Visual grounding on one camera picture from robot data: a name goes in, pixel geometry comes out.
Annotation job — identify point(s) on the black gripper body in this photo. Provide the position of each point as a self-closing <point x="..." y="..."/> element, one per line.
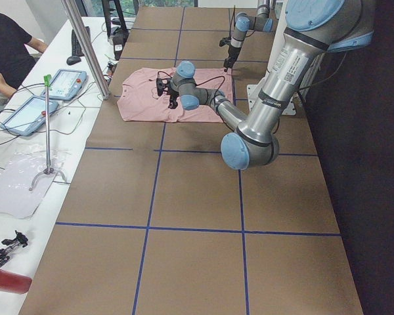
<point x="230" y="52"/>
<point x="173" y="95"/>

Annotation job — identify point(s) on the pink Snoopy t-shirt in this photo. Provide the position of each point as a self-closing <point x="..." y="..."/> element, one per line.
<point x="139" y="100"/>

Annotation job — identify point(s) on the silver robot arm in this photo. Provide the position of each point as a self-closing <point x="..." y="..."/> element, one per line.
<point x="312" y="28"/>
<point x="240" y="25"/>

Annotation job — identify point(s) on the black keyboard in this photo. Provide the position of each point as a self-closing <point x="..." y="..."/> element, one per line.
<point x="76" y="45"/>

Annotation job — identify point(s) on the black computer mouse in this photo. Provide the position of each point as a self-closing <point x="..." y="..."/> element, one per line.
<point x="71" y="60"/>

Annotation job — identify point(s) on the far teach pendant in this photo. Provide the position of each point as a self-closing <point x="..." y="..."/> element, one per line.
<point x="65" y="84"/>

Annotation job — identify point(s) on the teach pendant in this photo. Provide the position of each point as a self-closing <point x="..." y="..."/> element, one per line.
<point x="28" y="118"/>
<point x="65" y="84"/>

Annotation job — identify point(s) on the metal stand with green clip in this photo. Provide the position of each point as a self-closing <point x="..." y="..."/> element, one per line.
<point x="49" y="170"/>

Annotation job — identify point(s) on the near teach pendant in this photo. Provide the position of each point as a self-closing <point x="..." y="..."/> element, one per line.
<point x="28" y="118"/>

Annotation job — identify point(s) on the person in black shirt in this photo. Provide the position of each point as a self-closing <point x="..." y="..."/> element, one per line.
<point x="15" y="60"/>

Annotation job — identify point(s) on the clear plastic sheet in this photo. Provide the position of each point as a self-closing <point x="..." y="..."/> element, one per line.
<point x="23" y="183"/>

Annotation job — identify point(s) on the black folded tripod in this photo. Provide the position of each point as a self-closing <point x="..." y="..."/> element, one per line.
<point x="10" y="245"/>

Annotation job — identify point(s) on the red cylinder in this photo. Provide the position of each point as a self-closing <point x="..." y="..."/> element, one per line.
<point x="11" y="282"/>

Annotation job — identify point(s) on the aluminium frame post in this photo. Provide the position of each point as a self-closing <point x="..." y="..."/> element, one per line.
<point x="77" y="24"/>

